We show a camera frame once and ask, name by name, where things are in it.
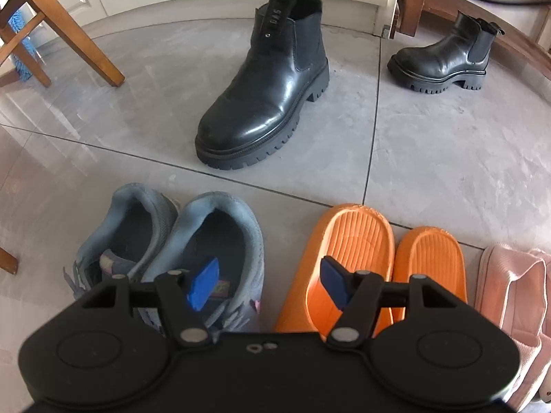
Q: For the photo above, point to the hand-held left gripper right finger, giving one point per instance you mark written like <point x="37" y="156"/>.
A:
<point x="335" y="282"/>

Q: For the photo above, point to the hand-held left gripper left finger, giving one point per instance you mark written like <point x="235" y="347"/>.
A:
<point x="202" y="284"/>

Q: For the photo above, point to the wooden shoe rack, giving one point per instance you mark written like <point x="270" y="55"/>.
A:
<point x="413" y="8"/>

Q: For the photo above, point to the orange slipper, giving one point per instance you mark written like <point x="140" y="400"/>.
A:
<point x="348" y="241"/>
<point x="430" y="258"/>

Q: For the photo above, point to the blue grey sneaker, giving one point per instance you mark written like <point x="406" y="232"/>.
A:
<point x="125" y="232"/>
<point x="224" y="236"/>

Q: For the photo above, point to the black leather boot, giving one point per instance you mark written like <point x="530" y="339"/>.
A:
<point x="262" y="107"/>
<point x="443" y="60"/>

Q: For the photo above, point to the wooden furniture leg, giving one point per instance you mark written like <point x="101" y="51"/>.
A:
<point x="7" y="260"/>

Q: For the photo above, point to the wooden chair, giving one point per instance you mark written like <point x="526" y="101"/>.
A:
<point x="84" y="38"/>

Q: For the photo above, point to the blue chenille mop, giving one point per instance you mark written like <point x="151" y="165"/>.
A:
<point x="21" y="62"/>

